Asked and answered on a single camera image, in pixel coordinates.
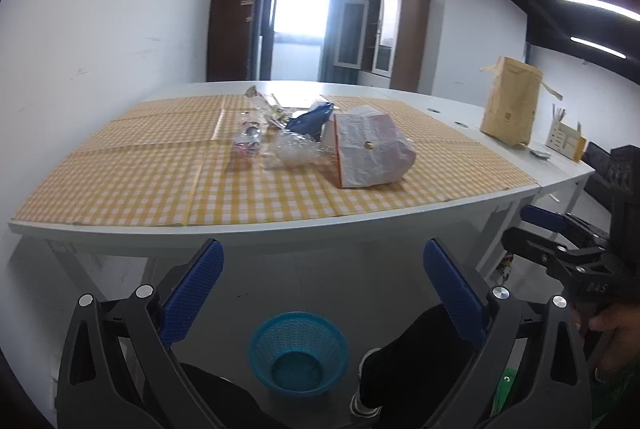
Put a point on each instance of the grey glass door cabinet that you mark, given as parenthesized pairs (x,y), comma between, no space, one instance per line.
(351,34)

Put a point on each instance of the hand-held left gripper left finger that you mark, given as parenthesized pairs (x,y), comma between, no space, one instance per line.
(192,289)

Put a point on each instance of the white table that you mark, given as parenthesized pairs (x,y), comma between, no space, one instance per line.
(250,236)

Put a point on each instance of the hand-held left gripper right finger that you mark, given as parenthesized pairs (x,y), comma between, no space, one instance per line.
(452,289)

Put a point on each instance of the dark brown cabinet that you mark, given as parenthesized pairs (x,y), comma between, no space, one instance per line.
(232,19)

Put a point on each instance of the clear plastic bottle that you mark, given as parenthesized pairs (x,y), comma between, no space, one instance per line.
(248,139)

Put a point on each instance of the blue plastic basket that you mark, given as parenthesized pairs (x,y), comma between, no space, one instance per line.
(299,354)

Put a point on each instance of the black chair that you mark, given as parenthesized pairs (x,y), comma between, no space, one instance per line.
(597,169)

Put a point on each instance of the bright glass door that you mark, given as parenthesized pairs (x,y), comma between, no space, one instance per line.
(300,9)

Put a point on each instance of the yellow checkered tablecloth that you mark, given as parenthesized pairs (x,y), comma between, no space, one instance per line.
(150,169)

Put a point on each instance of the long ceiling light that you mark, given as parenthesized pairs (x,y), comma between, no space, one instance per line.
(595,3)

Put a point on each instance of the brown paper bag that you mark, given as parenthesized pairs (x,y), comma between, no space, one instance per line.
(510,104)

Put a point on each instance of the short ceiling light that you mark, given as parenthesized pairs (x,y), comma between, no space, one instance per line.
(597,46)

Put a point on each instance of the blue plastic packet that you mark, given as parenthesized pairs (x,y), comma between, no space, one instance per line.
(310,121)

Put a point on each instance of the person's right hand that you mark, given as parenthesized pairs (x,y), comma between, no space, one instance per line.
(616,325)

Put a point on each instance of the small cardboard pen box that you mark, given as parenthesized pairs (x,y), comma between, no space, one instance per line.
(565,139)

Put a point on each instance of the white paper bag red print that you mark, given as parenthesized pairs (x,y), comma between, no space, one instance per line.
(372,149)

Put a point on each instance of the clear plastic wrapper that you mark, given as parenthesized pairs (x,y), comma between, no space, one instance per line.
(295,150)

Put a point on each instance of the person's right forearm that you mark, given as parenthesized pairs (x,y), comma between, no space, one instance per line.
(617,396)

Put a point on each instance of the white shoe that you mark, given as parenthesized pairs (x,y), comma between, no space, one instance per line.
(362,405)

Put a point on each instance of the brown cabinet with glass door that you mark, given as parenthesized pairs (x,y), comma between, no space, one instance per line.
(407,44)

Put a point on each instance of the person's right leg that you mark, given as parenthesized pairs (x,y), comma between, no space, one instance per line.
(415,354)

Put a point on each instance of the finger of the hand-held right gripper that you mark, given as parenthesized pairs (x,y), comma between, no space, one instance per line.
(542,218)
(545,254)

